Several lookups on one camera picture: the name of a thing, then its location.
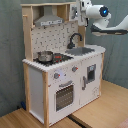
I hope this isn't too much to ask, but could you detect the right red stove knob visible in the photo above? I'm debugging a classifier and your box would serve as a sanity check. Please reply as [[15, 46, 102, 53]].
[[72, 66, 78, 72]]

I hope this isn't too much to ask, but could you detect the wooden toy kitchen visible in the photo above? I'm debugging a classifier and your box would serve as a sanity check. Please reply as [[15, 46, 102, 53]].
[[22, 2, 105, 128]]

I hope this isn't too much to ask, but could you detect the left red stove knob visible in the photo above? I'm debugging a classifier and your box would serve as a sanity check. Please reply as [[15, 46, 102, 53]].
[[54, 73, 60, 79]]

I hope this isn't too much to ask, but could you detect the red stove knob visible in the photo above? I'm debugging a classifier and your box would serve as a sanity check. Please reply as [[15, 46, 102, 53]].
[[72, 66, 78, 72], [54, 73, 60, 79]]

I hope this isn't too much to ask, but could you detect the silver toy pot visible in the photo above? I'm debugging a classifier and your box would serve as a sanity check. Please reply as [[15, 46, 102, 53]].
[[38, 51, 53, 62]]

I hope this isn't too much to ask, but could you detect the grey toy sink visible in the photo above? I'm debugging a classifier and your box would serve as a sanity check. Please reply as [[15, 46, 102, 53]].
[[66, 47, 94, 56]]

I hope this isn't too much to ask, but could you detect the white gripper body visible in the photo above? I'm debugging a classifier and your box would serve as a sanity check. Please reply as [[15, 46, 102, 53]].
[[70, 0, 92, 26]]

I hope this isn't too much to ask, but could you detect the grey range hood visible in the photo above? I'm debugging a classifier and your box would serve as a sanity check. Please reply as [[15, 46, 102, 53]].
[[34, 5, 64, 27]]

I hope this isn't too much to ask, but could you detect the white oven door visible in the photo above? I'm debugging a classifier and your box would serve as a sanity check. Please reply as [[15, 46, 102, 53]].
[[49, 78, 79, 125]]

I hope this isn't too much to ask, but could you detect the black toy stovetop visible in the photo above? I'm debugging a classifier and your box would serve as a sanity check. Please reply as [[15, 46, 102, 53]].
[[35, 53, 71, 67]]

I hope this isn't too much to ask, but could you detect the black toy faucet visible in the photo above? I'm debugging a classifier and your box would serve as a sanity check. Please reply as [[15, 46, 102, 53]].
[[67, 33, 83, 49]]

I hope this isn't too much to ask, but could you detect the white cupboard door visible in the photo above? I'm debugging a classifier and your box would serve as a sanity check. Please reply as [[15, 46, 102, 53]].
[[80, 55, 102, 106]]

